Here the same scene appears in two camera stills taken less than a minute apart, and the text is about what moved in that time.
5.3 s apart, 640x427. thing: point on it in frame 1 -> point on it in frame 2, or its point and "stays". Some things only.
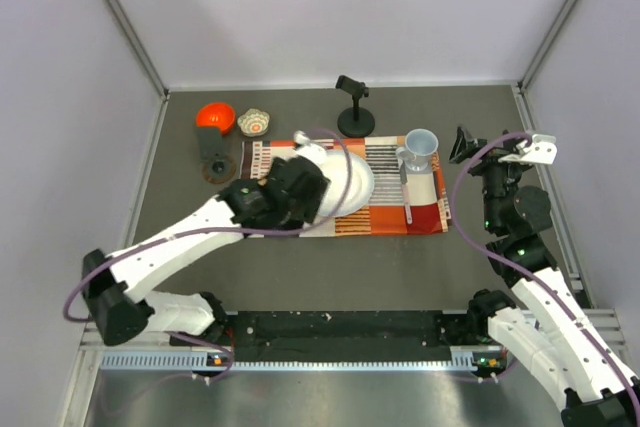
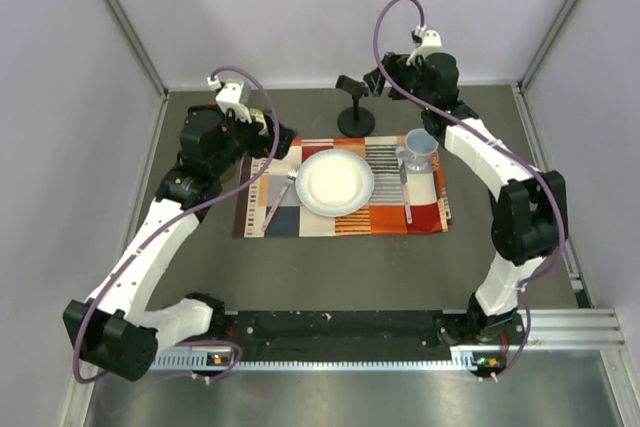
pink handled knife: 404,181 stays
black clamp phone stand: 354,122 stays
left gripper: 305,209 -> 262,145
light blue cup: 419,145 stays
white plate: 361,186 stays
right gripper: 490,160 -> 396,68
